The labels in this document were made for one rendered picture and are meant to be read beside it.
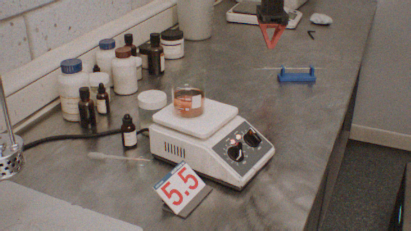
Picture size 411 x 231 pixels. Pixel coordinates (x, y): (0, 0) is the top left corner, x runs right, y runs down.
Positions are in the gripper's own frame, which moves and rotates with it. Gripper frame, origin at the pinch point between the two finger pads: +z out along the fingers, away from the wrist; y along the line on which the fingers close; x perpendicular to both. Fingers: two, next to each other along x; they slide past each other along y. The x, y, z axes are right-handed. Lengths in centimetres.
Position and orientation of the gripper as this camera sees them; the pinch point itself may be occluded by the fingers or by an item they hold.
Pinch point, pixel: (270, 44)
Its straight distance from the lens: 116.8
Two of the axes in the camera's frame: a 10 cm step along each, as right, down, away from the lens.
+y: 0.5, 4.8, -8.8
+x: 10.0, -0.3, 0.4
